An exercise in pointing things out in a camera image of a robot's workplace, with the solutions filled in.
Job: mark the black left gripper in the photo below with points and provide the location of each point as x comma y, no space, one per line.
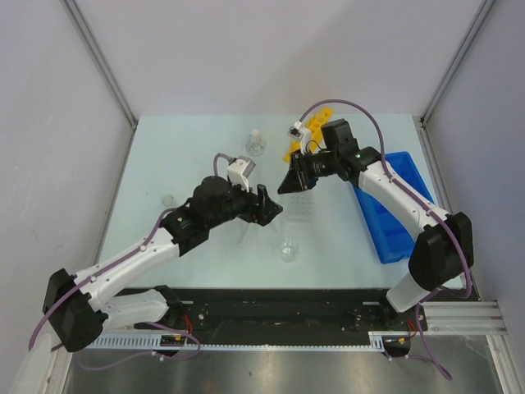
264,212

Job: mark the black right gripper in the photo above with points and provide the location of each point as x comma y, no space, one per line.
299,179

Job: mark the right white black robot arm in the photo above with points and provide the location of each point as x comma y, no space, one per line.
443,242

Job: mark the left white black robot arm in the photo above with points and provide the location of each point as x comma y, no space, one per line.
177,231

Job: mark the clear plastic well plate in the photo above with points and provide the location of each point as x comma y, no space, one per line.
299,207

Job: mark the thin clear test tube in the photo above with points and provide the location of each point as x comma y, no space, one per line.
243,229

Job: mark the small clear glass beaker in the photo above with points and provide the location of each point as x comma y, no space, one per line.
289,248

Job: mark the glass flask with stopper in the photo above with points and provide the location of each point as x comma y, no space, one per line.
255,143

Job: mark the yellow test tube rack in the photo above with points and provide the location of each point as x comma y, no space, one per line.
314,124

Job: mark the small glass jar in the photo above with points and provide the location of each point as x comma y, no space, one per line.
168,201

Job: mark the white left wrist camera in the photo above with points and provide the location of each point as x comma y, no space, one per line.
239,170

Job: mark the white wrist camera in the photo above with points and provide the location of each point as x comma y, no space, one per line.
300,136
239,170

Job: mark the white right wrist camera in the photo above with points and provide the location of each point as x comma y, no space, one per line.
300,136

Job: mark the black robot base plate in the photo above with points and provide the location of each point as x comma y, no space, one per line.
294,317

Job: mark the white slotted cable duct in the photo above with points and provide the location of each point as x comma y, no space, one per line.
171,341

